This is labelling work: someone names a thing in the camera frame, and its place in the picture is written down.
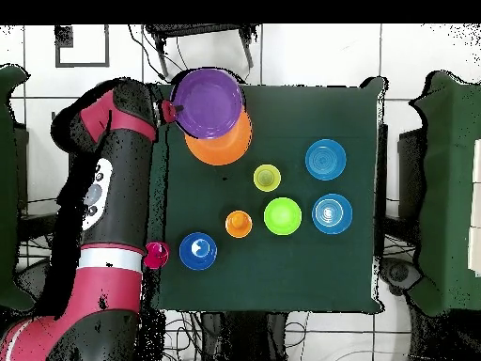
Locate purple bowl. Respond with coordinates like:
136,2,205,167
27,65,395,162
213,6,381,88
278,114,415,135
169,68,244,140

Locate large orange bowl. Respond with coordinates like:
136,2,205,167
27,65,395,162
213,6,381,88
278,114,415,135
184,108,254,167

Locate orange cup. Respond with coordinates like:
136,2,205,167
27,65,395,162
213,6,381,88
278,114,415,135
225,210,254,239

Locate black stool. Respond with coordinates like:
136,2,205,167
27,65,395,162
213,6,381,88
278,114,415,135
144,24,262,78

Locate yellow cup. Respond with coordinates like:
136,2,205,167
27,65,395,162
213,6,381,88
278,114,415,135
253,164,282,194

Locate dark green tablecloth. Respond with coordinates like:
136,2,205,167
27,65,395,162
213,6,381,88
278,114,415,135
147,76,388,315

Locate dark blue bowl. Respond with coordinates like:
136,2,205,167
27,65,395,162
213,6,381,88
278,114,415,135
178,231,219,272

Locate red cup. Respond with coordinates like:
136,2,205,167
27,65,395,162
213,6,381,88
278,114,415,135
144,241,171,271

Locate small green bowl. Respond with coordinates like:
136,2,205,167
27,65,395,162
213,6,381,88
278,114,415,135
263,196,303,237

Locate light blue bowl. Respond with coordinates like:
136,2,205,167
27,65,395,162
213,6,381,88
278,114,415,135
304,138,348,181
311,193,354,235

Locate black metal stand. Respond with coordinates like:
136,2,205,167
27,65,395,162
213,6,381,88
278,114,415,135
16,123,61,243
376,123,427,260

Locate green cloth side table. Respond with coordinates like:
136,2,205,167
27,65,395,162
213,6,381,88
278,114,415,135
0,65,35,311
409,71,481,317

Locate white boxes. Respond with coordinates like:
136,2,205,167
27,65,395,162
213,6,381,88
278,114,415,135
467,138,481,277

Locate black square floor frame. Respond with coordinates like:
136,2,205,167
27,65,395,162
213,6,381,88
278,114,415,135
54,24,111,69

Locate bundle of floor cables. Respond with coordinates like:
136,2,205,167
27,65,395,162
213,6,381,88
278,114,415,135
16,196,204,361

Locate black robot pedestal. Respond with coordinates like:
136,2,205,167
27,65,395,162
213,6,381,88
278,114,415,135
198,310,287,361

